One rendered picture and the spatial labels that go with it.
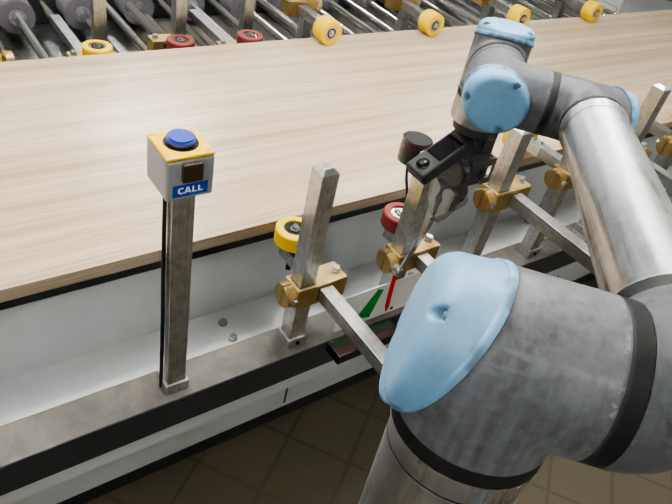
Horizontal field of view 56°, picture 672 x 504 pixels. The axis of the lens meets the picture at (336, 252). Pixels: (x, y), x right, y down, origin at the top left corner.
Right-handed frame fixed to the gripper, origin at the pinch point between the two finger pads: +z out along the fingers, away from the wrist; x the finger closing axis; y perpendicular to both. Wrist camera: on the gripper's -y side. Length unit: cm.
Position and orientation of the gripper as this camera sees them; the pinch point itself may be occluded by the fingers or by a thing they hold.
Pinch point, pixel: (434, 216)
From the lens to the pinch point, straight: 121.0
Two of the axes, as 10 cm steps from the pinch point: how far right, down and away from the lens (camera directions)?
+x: -5.4, -6.1, 5.7
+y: 8.2, -2.6, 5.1
